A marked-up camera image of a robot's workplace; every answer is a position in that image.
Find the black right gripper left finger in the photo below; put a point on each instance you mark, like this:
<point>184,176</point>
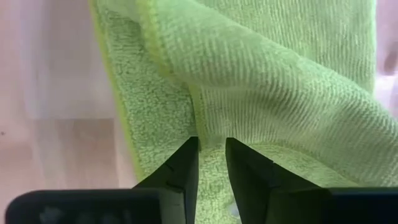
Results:
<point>183,168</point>

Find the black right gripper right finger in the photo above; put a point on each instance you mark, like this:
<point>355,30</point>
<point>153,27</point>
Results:
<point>258,183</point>

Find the lime green microfiber towel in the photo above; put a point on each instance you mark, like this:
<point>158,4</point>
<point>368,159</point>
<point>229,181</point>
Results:
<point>248,77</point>

